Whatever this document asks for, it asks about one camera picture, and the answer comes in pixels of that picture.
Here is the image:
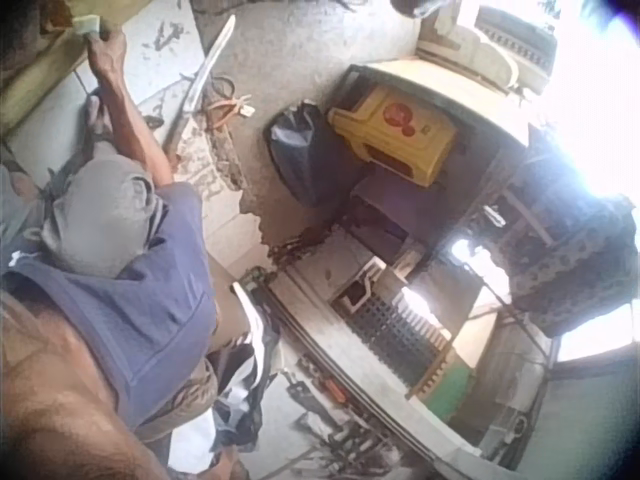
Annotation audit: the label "person's right hand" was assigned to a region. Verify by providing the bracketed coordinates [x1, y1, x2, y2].
[84, 27, 128, 82]

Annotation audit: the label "pale green sponge block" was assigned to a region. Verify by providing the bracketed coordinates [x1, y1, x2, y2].
[69, 13, 104, 39]

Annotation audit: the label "white smeared floor tile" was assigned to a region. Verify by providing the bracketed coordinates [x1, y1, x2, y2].
[74, 0, 211, 117]

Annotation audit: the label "beige wooden plank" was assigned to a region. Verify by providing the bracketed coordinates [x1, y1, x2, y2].
[0, 0, 125, 139]

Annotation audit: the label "long metal straightedge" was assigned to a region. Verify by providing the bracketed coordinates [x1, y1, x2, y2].
[163, 13, 237, 154]

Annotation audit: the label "black plastic bag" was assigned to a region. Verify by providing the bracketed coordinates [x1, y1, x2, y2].
[268, 99, 364, 209]

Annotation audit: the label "yellow plastic jerrycan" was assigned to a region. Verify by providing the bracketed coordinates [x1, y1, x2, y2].
[327, 84, 459, 189]

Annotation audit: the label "dark low box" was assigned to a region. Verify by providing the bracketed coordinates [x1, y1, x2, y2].
[349, 174, 436, 251]

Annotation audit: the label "black white striped cloth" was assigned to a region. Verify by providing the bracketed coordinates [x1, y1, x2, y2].
[207, 282, 284, 454]

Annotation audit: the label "grey metal profile piece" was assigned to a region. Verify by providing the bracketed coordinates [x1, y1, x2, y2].
[328, 257, 389, 319]

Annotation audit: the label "camouflage cloth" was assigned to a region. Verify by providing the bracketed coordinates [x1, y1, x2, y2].
[134, 357, 221, 446]

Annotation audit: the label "white ornate mouldings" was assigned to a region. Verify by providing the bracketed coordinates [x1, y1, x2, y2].
[417, 4, 559, 96]

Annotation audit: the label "black plastic crate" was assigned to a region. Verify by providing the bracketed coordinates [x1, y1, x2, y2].
[344, 294, 451, 389]

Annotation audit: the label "heap of dark tools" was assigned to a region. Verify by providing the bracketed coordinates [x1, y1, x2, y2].
[282, 357, 401, 480]

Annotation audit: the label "dark patterned cloth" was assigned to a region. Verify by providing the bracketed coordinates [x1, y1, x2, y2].
[492, 194, 639, 336]

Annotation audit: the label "black cable loop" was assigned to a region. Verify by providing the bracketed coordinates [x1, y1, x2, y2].
[207, 74, 236, 101]

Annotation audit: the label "orange handled pliers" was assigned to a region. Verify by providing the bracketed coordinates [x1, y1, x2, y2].
[202, 94, 254, 132]

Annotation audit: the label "orange handled screwdriver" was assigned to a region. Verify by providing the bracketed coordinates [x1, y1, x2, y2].
[319, 377, 351, 406]

